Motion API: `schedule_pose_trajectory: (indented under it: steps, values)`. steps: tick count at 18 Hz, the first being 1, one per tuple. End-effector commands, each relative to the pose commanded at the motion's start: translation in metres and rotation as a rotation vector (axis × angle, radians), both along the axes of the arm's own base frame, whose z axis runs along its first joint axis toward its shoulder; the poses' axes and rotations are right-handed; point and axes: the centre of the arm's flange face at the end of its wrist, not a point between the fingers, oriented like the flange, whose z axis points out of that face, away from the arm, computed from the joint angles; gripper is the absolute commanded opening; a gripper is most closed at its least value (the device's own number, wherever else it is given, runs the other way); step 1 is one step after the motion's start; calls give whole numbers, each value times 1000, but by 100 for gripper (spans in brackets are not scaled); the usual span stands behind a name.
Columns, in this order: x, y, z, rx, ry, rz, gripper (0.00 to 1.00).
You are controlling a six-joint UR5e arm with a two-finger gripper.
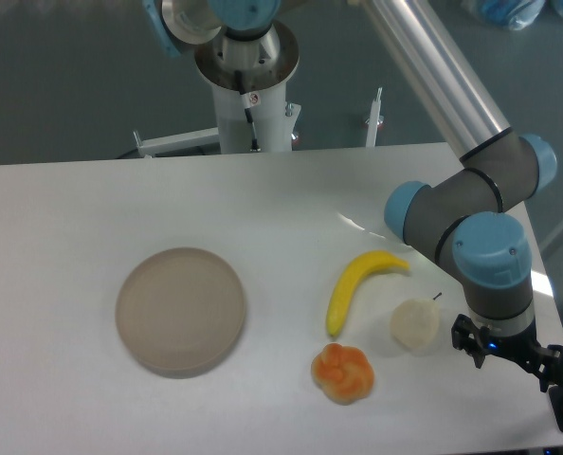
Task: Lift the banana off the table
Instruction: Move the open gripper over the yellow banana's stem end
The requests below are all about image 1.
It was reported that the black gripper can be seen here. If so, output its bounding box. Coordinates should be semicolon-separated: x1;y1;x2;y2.
451;314;563;392

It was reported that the yellow banana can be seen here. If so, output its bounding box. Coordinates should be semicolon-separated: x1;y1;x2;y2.
325;250;410;338

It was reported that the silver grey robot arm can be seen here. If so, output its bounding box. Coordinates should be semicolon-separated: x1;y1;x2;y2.
143;1;563;391

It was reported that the white pear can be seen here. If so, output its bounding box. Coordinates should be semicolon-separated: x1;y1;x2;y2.
389;299;441;351

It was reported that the orange swirled bread roll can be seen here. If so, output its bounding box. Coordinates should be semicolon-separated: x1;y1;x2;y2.
311;343;375;405

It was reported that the beige round plate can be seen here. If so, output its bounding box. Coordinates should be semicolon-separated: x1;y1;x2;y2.
115;247;247;378

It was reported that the blue plastic bag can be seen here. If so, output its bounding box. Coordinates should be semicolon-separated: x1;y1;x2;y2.
462;0;563;31

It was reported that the white right support bracket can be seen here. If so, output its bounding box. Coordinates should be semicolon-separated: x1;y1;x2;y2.
365;87;384;148

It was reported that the white support bracket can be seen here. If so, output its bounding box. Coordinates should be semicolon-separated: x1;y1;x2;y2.
365;87;384;148
133;127;219;157

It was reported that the white left support bracket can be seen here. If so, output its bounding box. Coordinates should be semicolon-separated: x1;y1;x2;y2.
133;127;219;157

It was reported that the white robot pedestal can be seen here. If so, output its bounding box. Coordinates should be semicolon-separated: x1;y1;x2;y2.
195;21;301;154

